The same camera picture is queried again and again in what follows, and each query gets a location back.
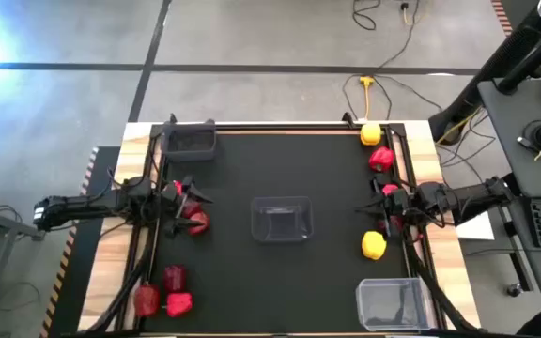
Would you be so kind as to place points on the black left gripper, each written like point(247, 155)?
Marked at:
point(169, 206)

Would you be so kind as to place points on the white paper sheet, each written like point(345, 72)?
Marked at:
point(477, 230)

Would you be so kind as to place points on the small clear plastic basket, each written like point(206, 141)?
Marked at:
point(282, 218)

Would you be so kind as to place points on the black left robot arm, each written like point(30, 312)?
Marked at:
point(78, 206)

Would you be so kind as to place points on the clear top-left plastic container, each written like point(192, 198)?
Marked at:
point(188, 141)

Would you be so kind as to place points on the black hazard-edged floor mat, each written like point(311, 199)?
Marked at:
point(71, 281)

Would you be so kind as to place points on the black tower fan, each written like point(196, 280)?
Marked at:
point(500, 61)

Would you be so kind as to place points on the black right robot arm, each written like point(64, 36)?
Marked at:
point(468, 195)

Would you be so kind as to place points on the black table mat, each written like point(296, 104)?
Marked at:
point(261, 281)

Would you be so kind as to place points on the grey side desk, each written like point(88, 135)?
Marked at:
point(510, 141)

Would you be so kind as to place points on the black caster wheel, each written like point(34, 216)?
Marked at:
point(514, 290)

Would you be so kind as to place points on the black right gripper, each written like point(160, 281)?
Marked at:
point(399, 204)

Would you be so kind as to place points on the yellow bell pepper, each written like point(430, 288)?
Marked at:
point(374, 245)
point(370, 134)

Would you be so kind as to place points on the black monitor post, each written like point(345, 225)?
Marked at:
point(533, 62)

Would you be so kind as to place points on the large clear plastic basket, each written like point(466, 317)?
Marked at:
point(392, 305)

